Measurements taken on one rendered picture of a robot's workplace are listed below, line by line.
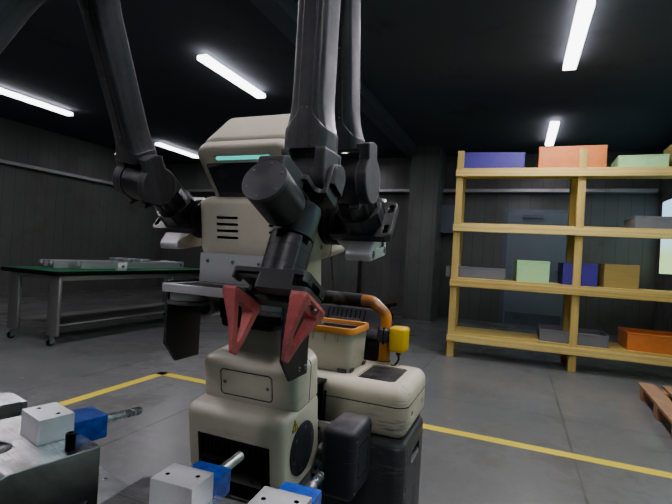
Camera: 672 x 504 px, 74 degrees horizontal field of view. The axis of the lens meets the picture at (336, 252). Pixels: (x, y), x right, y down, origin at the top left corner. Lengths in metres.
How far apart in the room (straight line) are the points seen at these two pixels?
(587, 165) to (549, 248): 3.59
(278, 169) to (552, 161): 5.16
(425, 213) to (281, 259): 7.86
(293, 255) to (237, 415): 0.46
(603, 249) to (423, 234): 3.13
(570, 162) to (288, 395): 4.99
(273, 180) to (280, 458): 0.56
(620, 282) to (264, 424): 5.03
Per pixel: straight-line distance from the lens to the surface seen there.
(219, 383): 0.98
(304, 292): 0.50
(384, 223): 0.82
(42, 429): 0.60
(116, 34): 0.93
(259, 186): 0.52
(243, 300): 0.56
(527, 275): 5.44
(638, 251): 9.22
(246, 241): 0.91
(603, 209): 9.18
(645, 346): 5.72
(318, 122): 0.61
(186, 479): 0.51
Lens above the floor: 1.11
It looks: level
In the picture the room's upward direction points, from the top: 3 degrees clockwise
